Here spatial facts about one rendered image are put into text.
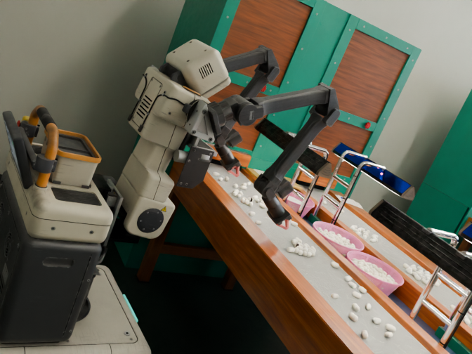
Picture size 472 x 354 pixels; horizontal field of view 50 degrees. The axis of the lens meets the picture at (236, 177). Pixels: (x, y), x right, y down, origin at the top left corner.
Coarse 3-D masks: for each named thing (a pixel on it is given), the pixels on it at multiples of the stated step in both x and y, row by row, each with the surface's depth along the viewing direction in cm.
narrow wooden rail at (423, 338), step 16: (288, 208) 258; (304, 224) 243; (320, 240) 231; (336, 256) 219; (352, 272) 210; (368, 288) 201; (384, 304) 193; (400, 320) 186; (416, 336) 179; (432, 352) 173
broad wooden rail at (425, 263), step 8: (328, 192) 331; (336, 192) 333; (336, 200) 323; (352, 208) 311; (360, 208) 319; (360, 216) 304; (368, 216) 306; (368, 224) 298; (376, 224) 297; (384, 232) 287; (392, 232) 293; (392, 240) 281; (400, 240) 284; (400, 248) 275; (408, 248) 276; (416, 256) 266; (424, 256) 273; (424, 264) 261; (432, 264) 265; (432, 272) 256; (440, 280) 251; (456, 280) 254; (464, 288) 248
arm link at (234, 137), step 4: (232, 132) 231; (236, 132) 231; (220, 136) 224; (228, 136) 230; (232, 136) 231; (236, 136) 231; (240, 136) 232; (216, 140) 225; (220, 140) 226; (224, 140) 227; (232, 140) 231; (236, 140) 232; (240, 140) 233; (220, 144) 226; (224, 144) 228; (232, 144) 231; (236, 144) 233
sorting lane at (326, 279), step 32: (256, 192) 271; (256, 224) 225; (288, 256) 204; (320, 256) 219; (320, 288) 188; (352, 288) 200; (352, 320) 173; (384, 320) 183; (384, 352) 161; (416, 352) 170
